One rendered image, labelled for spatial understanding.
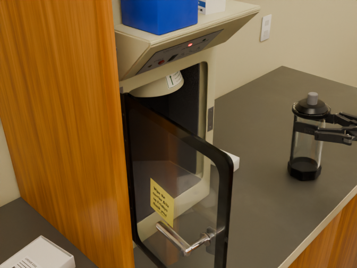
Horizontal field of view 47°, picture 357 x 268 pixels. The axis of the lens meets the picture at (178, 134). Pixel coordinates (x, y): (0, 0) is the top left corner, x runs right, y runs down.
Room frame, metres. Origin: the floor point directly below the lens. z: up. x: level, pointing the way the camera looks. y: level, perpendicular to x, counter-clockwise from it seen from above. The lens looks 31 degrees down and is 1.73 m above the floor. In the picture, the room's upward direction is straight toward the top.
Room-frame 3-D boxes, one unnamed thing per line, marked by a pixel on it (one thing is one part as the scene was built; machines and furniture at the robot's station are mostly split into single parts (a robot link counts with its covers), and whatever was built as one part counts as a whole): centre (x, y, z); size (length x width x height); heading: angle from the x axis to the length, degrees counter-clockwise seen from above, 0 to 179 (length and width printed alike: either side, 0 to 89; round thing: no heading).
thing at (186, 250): (0.53, 0.00, 1.20); 0.10 x 0.05 x 0.03; 38
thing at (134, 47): (0.81, -0.02, 1.46); 0.32 x 0.11 x 0.10; 136
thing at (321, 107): (1.07, -0.39, 1.18); 0.09 x 0.09 x 0.07
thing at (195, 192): (0.61, 0.02, 1.19); 0.30 x 0.01 x 0.40; 38
